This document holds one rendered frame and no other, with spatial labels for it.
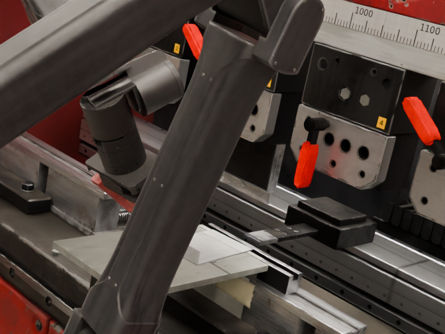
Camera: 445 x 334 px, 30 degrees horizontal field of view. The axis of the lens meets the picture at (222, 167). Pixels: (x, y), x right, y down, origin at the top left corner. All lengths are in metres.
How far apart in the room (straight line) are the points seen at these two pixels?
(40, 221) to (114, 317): 0.82
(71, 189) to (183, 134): 0.86
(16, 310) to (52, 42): 1.00
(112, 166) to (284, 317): 0.35
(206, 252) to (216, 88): 0.54
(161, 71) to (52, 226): 0.61
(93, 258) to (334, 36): 0.44
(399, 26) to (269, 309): 0.46
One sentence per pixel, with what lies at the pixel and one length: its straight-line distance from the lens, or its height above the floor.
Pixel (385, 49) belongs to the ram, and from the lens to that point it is 1.07.
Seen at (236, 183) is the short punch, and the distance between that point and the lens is 1.30.
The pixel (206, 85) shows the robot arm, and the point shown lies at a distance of 0.74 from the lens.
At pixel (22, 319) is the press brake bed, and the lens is 1.56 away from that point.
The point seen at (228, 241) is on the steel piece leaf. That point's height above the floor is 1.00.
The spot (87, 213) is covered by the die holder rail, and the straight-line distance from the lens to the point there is 1.56.
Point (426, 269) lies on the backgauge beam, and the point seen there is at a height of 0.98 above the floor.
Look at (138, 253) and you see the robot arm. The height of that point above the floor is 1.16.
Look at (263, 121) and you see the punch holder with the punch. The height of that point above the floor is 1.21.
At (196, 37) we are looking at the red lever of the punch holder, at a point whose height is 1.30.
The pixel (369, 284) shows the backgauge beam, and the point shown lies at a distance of 1.45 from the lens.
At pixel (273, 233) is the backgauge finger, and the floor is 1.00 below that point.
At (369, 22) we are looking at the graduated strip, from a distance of 1.09.
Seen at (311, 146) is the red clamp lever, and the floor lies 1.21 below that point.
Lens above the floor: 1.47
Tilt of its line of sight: 16 degrees down
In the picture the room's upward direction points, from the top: 11 degrees clockwise
